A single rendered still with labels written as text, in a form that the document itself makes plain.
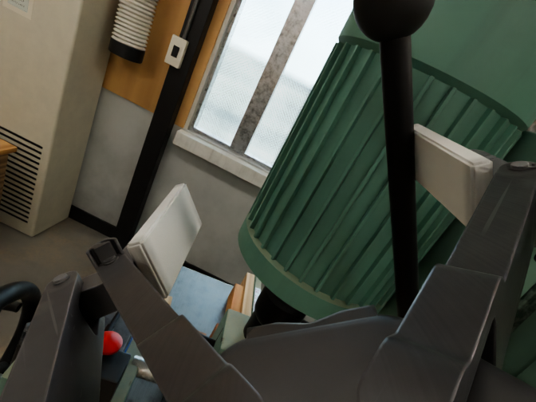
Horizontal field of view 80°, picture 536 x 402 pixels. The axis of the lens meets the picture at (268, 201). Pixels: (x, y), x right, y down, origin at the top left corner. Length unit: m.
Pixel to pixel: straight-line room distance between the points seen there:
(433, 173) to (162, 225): 0.13
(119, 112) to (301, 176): 1.76
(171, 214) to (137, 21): 1.58
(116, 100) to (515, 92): 1.87
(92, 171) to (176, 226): 2.00
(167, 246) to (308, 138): 0.16
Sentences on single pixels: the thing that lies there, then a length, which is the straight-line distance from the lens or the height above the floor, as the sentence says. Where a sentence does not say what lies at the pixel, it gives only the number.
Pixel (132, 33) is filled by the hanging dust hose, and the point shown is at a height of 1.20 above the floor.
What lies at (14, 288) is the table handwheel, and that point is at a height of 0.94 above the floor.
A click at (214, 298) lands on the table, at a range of 0.73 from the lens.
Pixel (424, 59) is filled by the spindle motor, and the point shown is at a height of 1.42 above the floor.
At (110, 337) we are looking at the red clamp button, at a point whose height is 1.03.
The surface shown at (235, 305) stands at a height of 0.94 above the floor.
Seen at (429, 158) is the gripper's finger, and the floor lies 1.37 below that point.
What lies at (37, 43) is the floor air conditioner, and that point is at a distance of 1.83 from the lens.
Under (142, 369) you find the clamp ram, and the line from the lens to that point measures 0.51.
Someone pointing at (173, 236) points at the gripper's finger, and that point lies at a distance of 0.17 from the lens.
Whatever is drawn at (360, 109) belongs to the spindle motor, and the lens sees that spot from 0.25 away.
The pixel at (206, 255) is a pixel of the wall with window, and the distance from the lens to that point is 2.06.
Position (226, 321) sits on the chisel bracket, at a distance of 0.45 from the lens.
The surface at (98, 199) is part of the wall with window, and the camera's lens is 2.22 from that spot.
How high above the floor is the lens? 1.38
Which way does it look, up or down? 22 degrees down
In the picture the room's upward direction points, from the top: 28 degrees clockwise
